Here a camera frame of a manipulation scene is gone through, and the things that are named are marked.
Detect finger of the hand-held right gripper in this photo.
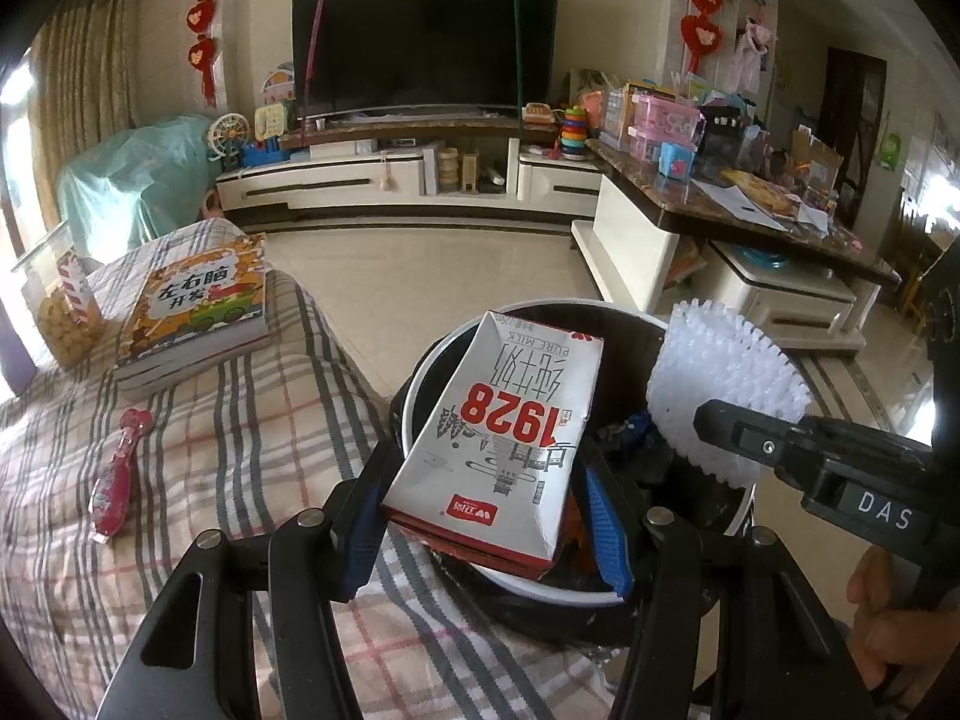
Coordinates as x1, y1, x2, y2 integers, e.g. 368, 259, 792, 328
694, 399, 848, 488

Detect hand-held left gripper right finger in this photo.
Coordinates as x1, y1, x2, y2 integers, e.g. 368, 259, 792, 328
581, 457, 875, 720

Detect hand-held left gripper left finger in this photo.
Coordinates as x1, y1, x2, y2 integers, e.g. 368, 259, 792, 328
112, 439, 406, 720

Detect black trash bin white rim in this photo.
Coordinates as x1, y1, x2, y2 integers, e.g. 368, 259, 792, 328
386, 298, 758, 646

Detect red and white milk carton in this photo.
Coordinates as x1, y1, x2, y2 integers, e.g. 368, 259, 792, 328
381, 309, 605, 580

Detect person's right hand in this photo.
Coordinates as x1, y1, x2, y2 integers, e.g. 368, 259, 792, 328
846, 544, 960, 691

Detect white low cabinet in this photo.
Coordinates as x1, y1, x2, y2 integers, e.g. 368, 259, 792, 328
709, 240, 871, 350

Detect checked tablecloth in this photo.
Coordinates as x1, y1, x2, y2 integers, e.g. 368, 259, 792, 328
0, 219, 623, 720

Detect red toothbrush package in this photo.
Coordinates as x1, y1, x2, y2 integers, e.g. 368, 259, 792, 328
90, 407, 156, 541

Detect yellow patterned board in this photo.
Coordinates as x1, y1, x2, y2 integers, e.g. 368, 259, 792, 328
720, 169, 800, 215

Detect marble top side counter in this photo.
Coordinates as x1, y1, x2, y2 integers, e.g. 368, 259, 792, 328
570, 139, 901, 361

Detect colourful children's book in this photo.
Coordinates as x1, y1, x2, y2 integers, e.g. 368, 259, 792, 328
114, 234, 271, 395

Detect pink storage box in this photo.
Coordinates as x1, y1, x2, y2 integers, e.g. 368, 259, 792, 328
628, 94, 706, 162

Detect dark wooden door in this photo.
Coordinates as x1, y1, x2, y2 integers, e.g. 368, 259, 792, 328
817, 45, 886, 188

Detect clear cookie jar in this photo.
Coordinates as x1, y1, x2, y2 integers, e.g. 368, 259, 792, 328
10, 221, 106, 370

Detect pink hanging clothes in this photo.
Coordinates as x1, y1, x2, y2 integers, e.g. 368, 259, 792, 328
731, 22, 773, 91

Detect toy ferris wheel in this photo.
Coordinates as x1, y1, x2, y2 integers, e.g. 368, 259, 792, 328
206, 114, 250, 173

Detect teal covered sofa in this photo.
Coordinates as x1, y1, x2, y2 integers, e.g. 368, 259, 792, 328
56, 114, 222, 256

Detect green stick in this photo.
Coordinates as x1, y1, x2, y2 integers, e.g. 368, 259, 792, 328
512, 0, 526, 121

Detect colourful toy house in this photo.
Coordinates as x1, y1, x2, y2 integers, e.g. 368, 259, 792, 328
259, 64, 297, 106

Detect red stick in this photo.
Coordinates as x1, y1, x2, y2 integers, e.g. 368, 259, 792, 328
298, 0, 327, 128

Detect black flat television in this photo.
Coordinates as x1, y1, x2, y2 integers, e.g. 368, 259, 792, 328
291, 0, 560, 121

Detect beige patterned curtain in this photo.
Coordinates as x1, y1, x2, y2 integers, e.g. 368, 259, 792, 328
30, 0, 143, 166

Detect rainbow stacking ring toy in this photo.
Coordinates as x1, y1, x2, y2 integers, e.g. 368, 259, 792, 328
559, 106, 593, 160

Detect red heart decoration string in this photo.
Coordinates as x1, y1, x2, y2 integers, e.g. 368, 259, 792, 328
681, 0, 727, 72
184, 0, 224, 110

